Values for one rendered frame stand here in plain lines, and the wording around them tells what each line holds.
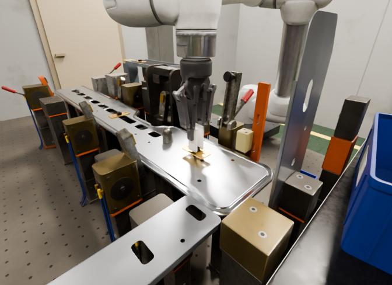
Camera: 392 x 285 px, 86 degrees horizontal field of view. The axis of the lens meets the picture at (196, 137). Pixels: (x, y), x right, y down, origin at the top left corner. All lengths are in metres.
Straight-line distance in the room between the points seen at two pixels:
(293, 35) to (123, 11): 0.70
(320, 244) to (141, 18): 0.54
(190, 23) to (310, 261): 0.45
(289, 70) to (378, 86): 2.53
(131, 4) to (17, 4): 3.29
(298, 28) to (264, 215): 0.81
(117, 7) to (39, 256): 0.74
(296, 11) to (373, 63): 2.66
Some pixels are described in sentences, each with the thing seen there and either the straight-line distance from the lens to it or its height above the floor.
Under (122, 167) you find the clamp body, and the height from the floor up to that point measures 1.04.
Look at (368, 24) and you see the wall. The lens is 3.60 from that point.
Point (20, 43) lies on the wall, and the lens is 3.78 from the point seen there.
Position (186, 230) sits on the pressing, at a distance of 0.41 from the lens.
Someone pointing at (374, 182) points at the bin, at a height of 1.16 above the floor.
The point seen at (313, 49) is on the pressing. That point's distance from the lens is 0.34.
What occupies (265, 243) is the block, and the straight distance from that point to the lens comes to 0.33.
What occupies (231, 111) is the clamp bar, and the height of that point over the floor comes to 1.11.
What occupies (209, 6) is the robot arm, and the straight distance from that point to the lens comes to 0.47.
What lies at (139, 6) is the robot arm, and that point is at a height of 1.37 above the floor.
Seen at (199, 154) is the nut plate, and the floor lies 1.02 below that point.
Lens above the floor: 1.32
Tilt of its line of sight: 26 degrees down
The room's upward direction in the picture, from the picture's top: straight up
